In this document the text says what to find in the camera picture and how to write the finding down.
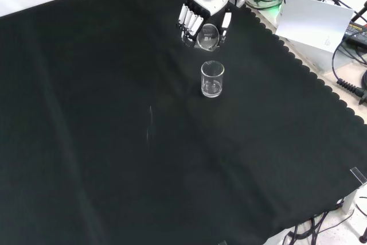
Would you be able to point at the clear glass beaker with water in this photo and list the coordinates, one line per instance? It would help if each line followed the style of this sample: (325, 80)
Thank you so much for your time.
(207, 37)

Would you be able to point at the black power adapter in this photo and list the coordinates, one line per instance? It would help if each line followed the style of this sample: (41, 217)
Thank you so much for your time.
(357, 32)

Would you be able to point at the black bench cloth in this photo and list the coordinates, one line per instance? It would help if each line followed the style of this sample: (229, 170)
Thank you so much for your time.
(114, 127)

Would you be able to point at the clear tape strip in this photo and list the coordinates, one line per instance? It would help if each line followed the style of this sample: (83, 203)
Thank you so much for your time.
(358, 174)
(222, 242)

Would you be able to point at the black tripod leg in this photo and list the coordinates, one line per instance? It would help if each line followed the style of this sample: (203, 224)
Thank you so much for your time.
(359, 12)

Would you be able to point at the white stand frame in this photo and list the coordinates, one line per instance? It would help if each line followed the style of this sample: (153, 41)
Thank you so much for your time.
(357, 207)

